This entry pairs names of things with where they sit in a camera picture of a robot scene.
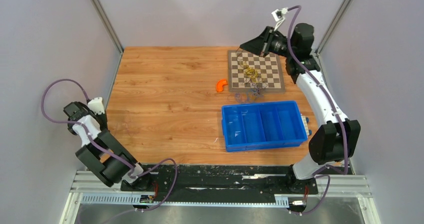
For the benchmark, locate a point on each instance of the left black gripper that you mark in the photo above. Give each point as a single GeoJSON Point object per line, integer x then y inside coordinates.
{"type": "Point", "coordinates": [103, 117]}

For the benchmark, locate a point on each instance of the white toy block strip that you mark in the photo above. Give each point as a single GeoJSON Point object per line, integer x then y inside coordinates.
{"type": "Point", "coordinates": [306, 121]}

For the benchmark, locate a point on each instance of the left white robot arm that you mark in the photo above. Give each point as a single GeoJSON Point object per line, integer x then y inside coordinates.
{"type": "Point", "coordinates": [100, 151]}

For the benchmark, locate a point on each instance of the wooden chessboard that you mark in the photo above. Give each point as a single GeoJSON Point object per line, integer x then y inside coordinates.
{"type": "Point", "coordinates": [247, 71]}

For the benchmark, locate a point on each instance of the orange curved plastic piece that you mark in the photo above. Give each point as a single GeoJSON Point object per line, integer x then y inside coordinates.
{"type": "Point", "coordinates": [220, 85]}

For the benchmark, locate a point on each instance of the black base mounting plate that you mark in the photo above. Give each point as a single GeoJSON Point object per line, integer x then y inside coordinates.
{"type": "Point", "coordinates": [222, 183]}

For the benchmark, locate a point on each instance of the blue plastic divided bin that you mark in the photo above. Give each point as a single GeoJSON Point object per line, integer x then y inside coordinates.
{"type": "Point", "coordinates": [259, 126]}

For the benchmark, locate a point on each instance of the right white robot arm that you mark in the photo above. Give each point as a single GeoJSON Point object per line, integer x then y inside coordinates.
{"type": "Point", "coordinates": [337, 136]}

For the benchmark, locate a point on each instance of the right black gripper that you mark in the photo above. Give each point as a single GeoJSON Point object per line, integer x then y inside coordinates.
{"type": "Point", "coordinates": [256, 45]}

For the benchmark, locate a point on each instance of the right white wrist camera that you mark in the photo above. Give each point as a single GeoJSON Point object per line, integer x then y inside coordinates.
{"type": "Point", "coordinates": [279, 16]}

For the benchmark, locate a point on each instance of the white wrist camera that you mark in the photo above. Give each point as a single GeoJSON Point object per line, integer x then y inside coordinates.
{"type": "Point", "coordinates": [96, 105]}
{"type": "Point", "coordinates": [279, 16]}

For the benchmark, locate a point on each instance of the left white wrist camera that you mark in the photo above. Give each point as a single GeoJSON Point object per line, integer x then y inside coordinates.
{"type": "Point", "coordinates": [96, 105]}

